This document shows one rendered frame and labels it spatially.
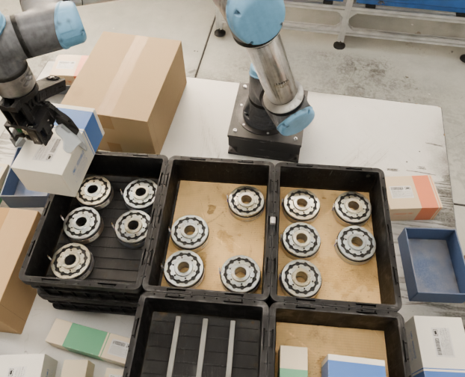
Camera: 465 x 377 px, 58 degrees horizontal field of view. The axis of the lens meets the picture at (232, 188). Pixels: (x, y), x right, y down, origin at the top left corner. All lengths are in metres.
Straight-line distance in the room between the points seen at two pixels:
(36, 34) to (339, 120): 1.12
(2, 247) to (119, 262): 0.31
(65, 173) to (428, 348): 0.96
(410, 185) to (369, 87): 1.51
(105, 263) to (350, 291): 0.65
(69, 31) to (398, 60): 2.55
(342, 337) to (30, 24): 0.93
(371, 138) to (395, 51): 1.62
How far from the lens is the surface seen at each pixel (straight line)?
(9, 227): 1.31
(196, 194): 1.25
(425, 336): 1.21
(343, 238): 1.17
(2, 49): 0.84
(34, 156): 1.04
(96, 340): 1.21
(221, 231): 1.18
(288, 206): 1.20
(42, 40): 0.84
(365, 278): 1.17
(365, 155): 1.55
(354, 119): 1.66
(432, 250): 1.42
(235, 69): 2.87
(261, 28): 0.92
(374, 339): 1.13
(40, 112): 0.96
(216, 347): 1.08
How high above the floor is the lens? 1.88
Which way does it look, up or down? 57 degrees down
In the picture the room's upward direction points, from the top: 1 degrees counter-clockwise
